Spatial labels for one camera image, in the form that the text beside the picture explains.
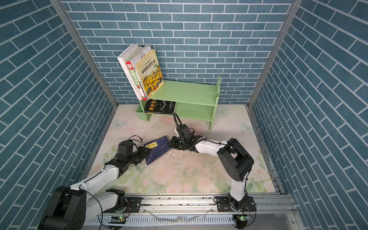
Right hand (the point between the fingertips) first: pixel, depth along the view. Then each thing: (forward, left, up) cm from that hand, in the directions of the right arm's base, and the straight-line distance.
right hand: (166, 144), depth 88 cm
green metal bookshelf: (+22, -16, +19) cm, 33 cm away
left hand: (-4, +9, -3) cm, 10 cm away
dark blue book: (-1, +6, -5) cm, 8 cm away
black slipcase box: (+25, +9, +7) cm, 27 cm away
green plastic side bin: (+25, +26, -1) cm, 36 cm away
